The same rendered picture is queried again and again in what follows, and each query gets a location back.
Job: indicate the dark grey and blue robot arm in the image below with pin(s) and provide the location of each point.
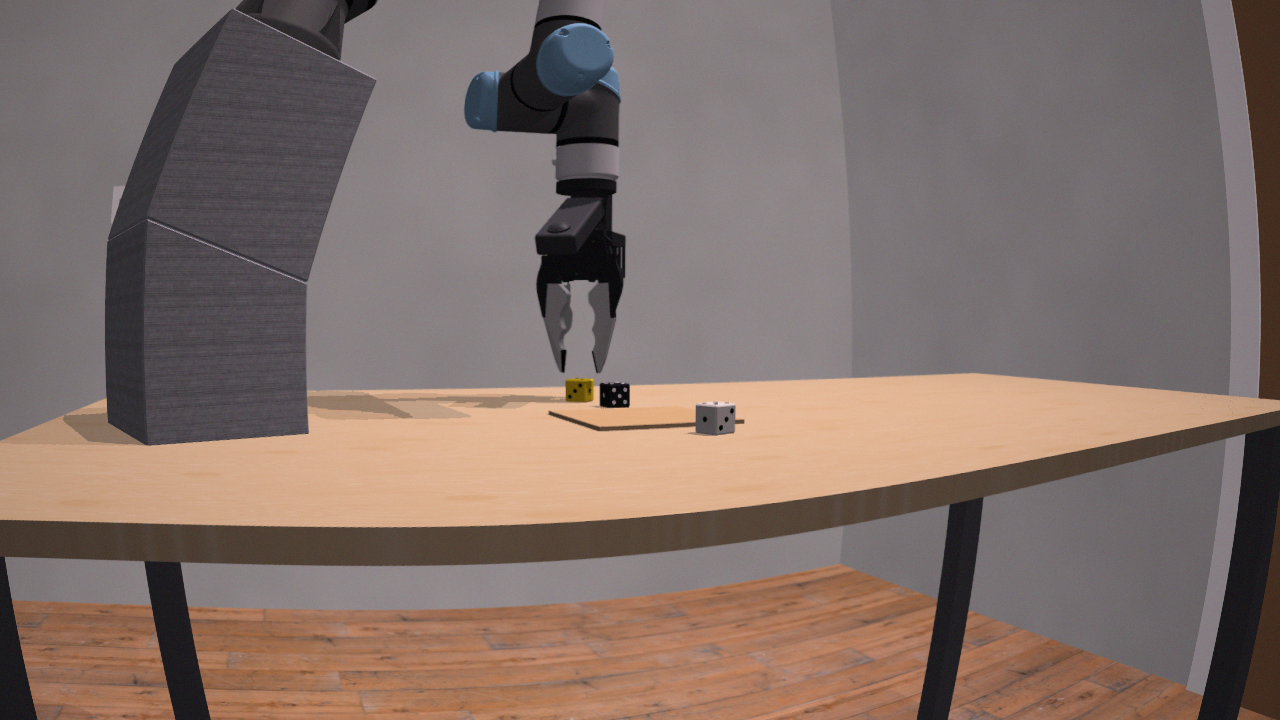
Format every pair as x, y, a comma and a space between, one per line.
558, 69

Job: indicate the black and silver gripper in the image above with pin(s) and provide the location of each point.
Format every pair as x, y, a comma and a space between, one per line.
591, 259

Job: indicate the brown square mat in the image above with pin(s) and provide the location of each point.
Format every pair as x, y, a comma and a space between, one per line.
629, 418

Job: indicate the grey die with black pips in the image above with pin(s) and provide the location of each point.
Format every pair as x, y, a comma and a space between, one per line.
715, 418

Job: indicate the yellow die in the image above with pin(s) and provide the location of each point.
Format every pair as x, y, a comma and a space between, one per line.
579, 390

